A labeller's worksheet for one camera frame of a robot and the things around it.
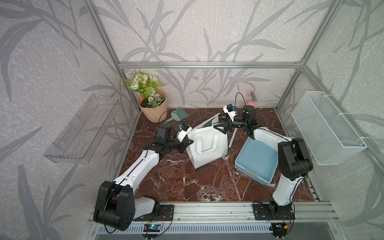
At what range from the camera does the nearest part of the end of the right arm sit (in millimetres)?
734

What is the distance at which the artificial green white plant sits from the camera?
3.04ft

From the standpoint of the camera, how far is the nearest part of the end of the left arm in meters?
0.61

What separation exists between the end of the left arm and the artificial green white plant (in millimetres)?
369

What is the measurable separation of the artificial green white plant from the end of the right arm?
18.2 inches

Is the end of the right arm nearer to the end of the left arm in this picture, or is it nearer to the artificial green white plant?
the end of the left arm

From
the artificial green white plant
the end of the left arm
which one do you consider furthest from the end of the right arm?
the artificial green white plant
